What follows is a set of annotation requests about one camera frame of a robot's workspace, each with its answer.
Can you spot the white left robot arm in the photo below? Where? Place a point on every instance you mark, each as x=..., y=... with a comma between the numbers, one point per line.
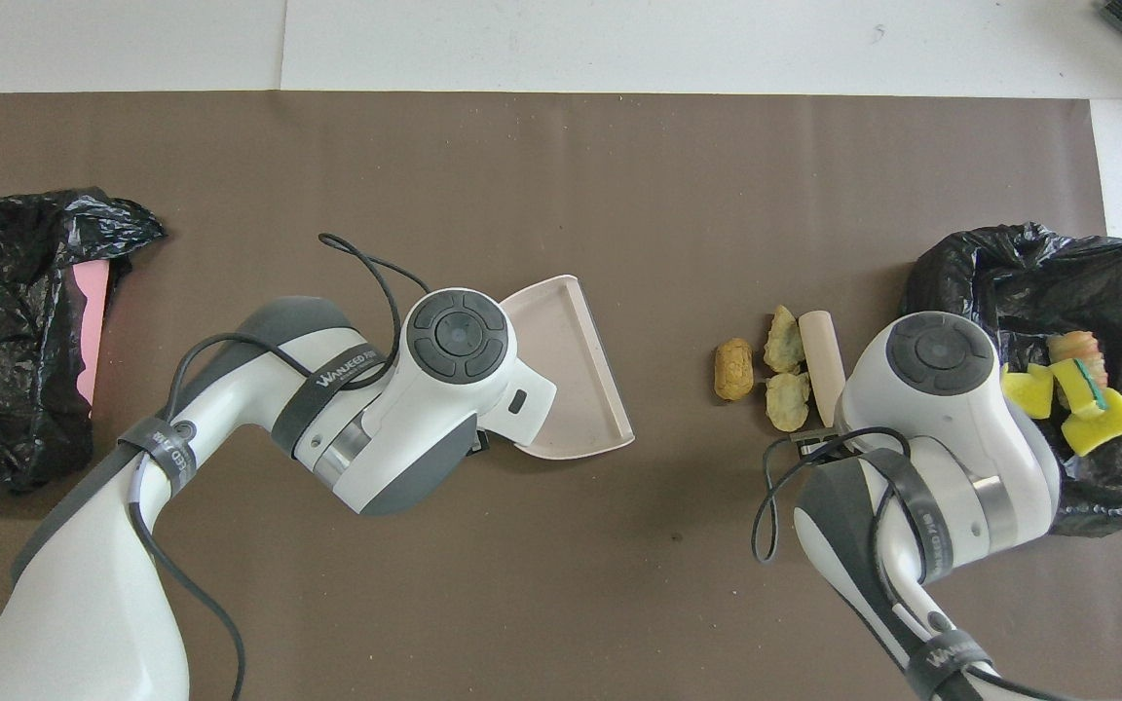
x=405, y=409

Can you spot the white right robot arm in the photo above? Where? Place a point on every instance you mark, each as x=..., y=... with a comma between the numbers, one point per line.
x=931, y=409

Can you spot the beige hand brush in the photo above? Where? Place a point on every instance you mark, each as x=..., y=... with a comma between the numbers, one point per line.
x=822, y=360

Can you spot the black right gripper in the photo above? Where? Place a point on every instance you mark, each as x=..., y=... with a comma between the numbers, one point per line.
x=824, y=446

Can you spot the brown table mat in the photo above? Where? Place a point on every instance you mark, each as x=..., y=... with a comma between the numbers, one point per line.
x=522, y=136

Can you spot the notched yellow sponge piece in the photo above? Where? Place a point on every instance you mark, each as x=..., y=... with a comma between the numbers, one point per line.
x=1030, y=392

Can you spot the pale green chip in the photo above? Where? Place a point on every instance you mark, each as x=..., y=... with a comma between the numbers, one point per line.
x=783, y=341
x=788, y=401

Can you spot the pink bin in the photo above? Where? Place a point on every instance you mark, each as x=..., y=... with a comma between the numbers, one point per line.
x=92, y=321

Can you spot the yellow sponge piece green layer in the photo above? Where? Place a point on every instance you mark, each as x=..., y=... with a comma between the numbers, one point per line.
x=1079, y=380

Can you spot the black trash bag bin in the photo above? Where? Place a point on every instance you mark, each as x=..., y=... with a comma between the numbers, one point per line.
x=1106, y=282

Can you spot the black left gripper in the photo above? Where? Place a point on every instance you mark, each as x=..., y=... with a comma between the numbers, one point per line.
x=479, y=442

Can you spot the beige plastic dustpan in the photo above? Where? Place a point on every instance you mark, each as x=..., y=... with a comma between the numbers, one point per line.
x=571, y=370

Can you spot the striped croissant piece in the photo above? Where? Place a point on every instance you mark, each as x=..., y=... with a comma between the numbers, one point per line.
x=1075, y=344

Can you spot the brown bread nugget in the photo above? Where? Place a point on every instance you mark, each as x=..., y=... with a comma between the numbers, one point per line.
x=733, y=370

